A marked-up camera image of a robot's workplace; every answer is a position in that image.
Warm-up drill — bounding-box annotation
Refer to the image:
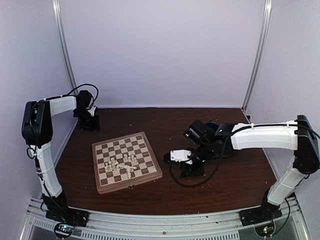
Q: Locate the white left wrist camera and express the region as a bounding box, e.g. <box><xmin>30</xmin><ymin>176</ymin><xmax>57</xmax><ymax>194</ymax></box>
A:
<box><xmin>87</xmin><ymin>105</ymin><xmax>98</xmax><ymax>117</ymax></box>

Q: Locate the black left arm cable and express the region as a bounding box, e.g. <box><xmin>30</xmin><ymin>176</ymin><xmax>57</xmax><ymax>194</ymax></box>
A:
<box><xmin>67</xmin><ymin>84</ymin><xmax>100</xmax><ymax>103</ymax></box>

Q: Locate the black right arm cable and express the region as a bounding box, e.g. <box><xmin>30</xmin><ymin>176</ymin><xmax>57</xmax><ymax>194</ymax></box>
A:
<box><xmin>168</xmin><ymin>134</ymin><xmax>232</xmax><ymax>188</ymax></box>

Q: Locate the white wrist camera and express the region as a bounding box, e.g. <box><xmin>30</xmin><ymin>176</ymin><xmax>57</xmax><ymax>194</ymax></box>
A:
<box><xmin>163</xmin><ymin>149</ymin><xmax>193</xmax><ymax>165</ymax></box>
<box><xmin>87</xmin><ymin>105</ymin><xmax>98</xmax><ymax>117</ymax></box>

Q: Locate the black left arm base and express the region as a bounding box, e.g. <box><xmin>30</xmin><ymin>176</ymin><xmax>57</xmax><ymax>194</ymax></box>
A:
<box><xmin>42</xmin><ymin>191</ymin><xmax>90</xmax><ymax>227</ymax></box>

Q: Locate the lying white queen piece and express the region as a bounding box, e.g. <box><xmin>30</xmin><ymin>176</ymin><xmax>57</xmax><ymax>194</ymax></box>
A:
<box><xmin>125</xmin><ymin>165</ymin><xmax>132</xmax><ymax>179</ymax></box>

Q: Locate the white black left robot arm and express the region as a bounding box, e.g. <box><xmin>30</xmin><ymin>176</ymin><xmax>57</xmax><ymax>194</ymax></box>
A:
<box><xmin>21</xmin><ymin>90</ymin><xmax>101</xmax><ymax>198</ymax></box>

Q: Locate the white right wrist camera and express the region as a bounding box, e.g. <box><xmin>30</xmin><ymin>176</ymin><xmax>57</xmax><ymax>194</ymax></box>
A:
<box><xmin>163</xmin><ymin>149</ymin><xmax>193</xmax><ymax>165</ymax></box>

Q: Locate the aluminium corner post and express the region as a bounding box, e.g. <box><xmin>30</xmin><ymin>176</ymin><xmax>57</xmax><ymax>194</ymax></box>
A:
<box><xmin>52</xmin><ymin>0</ymin><xmax>77</xmax><ymax>89</ymax></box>
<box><xmin>241</xmin><ymin>0</ymin><xmax>273</xmax><ymax>115</ymax></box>

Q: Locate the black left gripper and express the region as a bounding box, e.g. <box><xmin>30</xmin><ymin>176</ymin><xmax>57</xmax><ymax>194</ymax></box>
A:
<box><xmin>74</xmin><ymin>108</ymin><xmax>101</xmax><ymax>132</ymax></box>

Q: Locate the dark blue cup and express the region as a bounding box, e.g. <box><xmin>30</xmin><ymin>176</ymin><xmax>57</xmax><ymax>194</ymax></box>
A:
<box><xmin>205</xmin><ymin>121</ymin><xmax>219</xmax><ymax>130</ymax></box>

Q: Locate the right aluminium corner post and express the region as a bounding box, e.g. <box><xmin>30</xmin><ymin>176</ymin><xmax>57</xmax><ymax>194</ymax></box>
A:
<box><xmin>241</xmin><ymin>0</ymin><xmax>273</xmax><ymax>115</ymax></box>

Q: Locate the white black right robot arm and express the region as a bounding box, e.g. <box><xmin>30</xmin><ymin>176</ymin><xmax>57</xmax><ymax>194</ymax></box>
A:
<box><xmin>169</xmin><ymin>115</ymin><xmax>320</xmax><ymax>221</ymax></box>

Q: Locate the left aluminium corner post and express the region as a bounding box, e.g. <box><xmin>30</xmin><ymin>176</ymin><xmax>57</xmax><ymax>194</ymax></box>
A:
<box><xmin>52</xmin><ymin>0</ymin><xmax>77</xmax><ymax>89</ymax></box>

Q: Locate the lying white king piece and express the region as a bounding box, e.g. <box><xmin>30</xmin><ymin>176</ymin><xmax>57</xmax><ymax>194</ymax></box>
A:
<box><xmin>116</xmin><ymin>164</ymin><xmax>137</xmax><ymax>170</ymax></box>

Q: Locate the wooden chess board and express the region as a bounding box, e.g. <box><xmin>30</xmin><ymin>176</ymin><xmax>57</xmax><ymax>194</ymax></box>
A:
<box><xmin>91</xmin><ymin>131</ymin><xmax>163</xmax><ymax>195</ymax></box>

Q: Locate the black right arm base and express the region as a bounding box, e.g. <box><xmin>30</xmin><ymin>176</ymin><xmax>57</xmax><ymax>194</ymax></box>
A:
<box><xmin>239</xmin><ymin>201</ymin><xmax>283</xmax><ymax>227</ymax></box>

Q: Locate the white pawn cluster piece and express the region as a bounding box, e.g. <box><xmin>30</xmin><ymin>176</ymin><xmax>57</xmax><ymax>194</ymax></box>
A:
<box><xmin>104</xmin><ymin>161</ymin><xmax>114</xmax><ymax>173</ymax></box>

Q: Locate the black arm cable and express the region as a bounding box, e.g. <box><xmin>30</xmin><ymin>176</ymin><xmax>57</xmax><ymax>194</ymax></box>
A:
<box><xmin>168</xmin><ymin>134</ymin><xmax>232</xmax><ymax>188</ymax></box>
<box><xmin>67</xmin><ymin>84</ymin><xmax>100</xmax><ymax>103</ymax></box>

